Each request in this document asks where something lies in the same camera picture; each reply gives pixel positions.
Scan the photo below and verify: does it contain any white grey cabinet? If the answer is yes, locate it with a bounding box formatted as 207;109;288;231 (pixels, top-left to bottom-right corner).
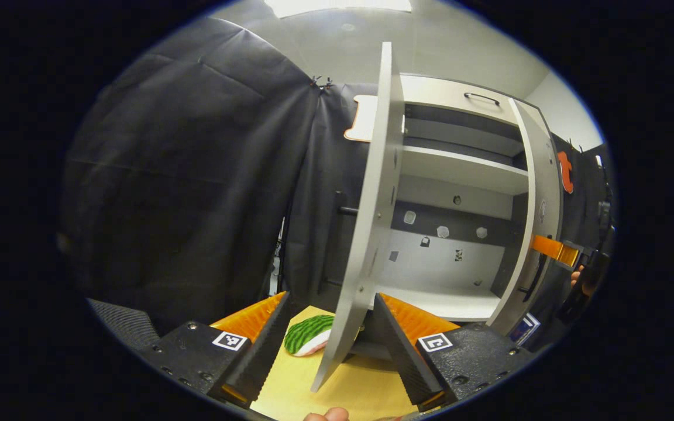
366;73;554;360

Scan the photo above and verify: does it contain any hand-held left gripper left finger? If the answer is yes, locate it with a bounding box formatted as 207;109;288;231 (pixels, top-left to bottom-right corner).
138;291;292;408

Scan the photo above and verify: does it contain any white cabinet shelf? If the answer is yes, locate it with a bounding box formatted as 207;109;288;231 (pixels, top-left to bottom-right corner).
401;145;529;195

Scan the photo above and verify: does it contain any white cabinet drawer front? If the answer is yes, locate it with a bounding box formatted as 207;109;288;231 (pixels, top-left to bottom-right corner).
398;74;519;126

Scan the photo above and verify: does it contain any white cabinet door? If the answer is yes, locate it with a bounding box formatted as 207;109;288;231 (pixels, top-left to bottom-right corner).
311;42;405;394
486;98;565;337

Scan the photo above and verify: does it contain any dark blue small box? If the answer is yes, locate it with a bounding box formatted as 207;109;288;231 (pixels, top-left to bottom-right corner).
510;313;541;347

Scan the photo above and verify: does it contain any black door handle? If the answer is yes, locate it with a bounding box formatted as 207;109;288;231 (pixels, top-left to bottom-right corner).
521;251;548;303
328;190;361;293

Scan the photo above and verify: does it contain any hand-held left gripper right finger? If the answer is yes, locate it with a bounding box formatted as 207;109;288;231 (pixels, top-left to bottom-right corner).
374;292;534;413

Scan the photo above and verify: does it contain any watermelon slice coaster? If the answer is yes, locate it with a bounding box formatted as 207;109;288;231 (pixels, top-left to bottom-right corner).
283;315;335;357

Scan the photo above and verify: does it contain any grey ribbed panel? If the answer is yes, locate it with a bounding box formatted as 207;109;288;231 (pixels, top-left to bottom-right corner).
87;298;161;351

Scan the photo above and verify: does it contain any ceiling light panel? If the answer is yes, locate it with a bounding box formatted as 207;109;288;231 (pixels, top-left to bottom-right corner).
264;0;412;18

